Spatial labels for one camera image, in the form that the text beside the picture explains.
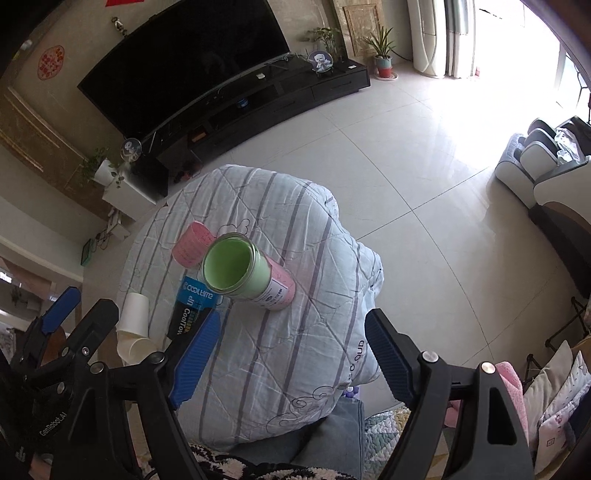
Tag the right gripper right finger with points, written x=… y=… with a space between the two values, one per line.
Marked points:
x=489 y=441

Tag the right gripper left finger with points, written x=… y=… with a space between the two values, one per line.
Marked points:
x=158 y=385

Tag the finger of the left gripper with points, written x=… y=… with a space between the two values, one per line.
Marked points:
x=41 y=329

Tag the pink green paper-wrapped jar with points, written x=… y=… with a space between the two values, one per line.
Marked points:
x=236 y=268

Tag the white paper cup lying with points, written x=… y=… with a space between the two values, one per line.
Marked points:
x=134 y=315

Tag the black blue cooltime cup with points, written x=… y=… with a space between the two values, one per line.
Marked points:
x=192 y=297

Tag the small pink paper-wrapped cup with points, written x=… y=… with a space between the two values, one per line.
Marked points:
x=192 y=245

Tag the pink cloth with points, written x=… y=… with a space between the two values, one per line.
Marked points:
x=514 y=388

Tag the white patterned pillow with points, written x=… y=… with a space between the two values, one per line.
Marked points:
x=551 y=400

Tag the striped light quilt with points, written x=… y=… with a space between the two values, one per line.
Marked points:
x=271 y=372

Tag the white side cabinet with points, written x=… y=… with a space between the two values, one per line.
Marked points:
x=129 y=197

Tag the potted vine white pot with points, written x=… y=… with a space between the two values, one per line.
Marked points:
x=101 y=167

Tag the round decorative plate left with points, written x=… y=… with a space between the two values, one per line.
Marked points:
x=131 y=150

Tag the round decorative plate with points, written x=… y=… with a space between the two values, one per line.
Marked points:
x=321 y=61
x=131 y=150

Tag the white massage chair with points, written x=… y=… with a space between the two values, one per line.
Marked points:
x=548 y=169

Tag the black flat television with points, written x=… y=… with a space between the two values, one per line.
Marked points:
x=177 y=56

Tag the black tv cabinet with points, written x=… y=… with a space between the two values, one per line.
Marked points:
x=238 y=111

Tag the round decorative plate right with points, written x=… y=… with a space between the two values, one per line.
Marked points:
x=321 y=61

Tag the potted plant red pot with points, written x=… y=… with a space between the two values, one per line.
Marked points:
x=383 y=47

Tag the potted vine on cabinet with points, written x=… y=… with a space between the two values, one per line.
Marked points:
x=329 y=37

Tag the white standing air conditioner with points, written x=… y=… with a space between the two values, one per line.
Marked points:
x=429 y=41

